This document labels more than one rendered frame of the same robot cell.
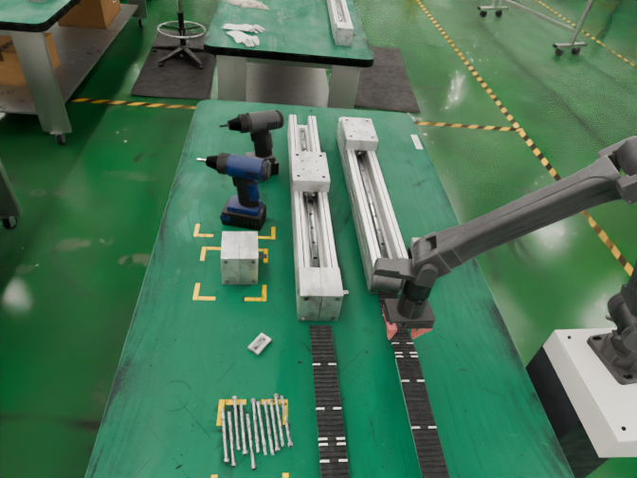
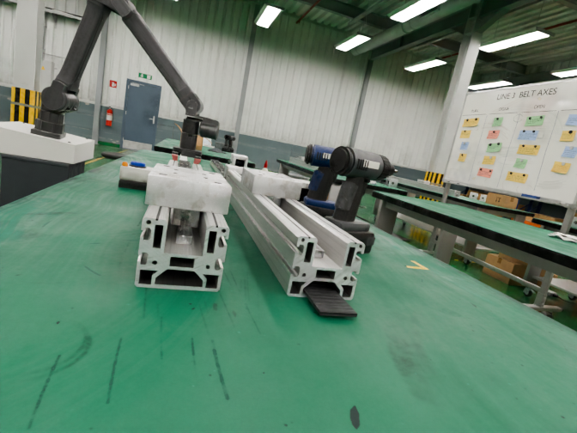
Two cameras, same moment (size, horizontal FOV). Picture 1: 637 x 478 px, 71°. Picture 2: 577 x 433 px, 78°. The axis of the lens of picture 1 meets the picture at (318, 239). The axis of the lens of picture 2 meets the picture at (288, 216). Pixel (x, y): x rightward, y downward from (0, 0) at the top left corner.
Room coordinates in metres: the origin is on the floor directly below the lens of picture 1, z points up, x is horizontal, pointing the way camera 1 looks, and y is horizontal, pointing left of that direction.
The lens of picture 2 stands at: (2.01, -0.01, 0.97)
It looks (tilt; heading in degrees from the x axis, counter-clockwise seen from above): 11 degrees down; 171
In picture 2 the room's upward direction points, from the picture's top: 11 degrees clockwise
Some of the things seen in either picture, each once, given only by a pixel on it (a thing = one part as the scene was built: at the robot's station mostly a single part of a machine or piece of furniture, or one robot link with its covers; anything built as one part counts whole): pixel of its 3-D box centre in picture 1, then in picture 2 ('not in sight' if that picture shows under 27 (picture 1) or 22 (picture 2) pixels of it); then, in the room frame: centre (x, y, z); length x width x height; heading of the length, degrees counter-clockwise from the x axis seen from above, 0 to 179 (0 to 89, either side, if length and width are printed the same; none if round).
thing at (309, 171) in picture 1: (308, 174); (268, 188); (1.17, 0.06, 0.87); 0.16 x 0.11 x 0.07; 10
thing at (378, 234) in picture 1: (366, 190); (183, 197); (1.20, -0.13, 0.82); 0.80 x 0.10 x 0.09; 10
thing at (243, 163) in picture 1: (233, 189); (334, 187); (1.01, 0.26, 0.89); 0.20 x 0.08 x 0.22; 87
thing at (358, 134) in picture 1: (357, 137); (187, 194); (1.44, -0.09, 0.87); 0.16 x 0.11 x 0.07; 10
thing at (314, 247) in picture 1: (307, 187); (264, 208); (1.17, 0.06, 0.82); 0.80 x 0.10 x 0.09; 10
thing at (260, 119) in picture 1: (250, 144); (361, 202); (1.26, 0.26, 0.89); 0.20 x 0.08 x 0.22; 121
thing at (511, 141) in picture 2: not in sight; (499, 190); (-1.12, 2.42, 0.97); 1.50 x 0.50 x 1.95; 9
